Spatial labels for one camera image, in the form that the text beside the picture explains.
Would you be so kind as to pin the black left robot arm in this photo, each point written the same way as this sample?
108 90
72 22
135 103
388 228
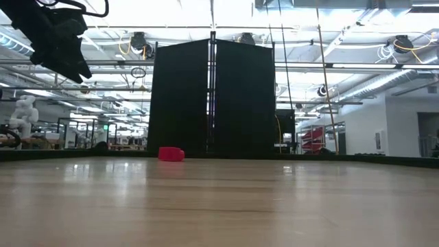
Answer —
20 17

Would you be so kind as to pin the red two-stud large block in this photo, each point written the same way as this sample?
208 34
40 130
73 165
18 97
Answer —
171 154

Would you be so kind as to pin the black folding partition screen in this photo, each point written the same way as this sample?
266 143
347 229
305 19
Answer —
178 92

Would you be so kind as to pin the brown thin pole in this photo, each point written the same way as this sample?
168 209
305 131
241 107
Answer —
326 79

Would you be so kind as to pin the red shelf rack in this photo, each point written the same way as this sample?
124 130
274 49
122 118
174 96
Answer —
312 137

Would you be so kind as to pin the black perforated computer case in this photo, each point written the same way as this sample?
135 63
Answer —
284 125

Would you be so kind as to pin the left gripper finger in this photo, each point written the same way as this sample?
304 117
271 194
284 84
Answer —
82 67
68 73

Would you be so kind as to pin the black thin pole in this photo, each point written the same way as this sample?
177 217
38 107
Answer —
285 58

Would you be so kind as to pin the black ceiling device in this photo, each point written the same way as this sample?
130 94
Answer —
403 43
247 37
321 91
139 40

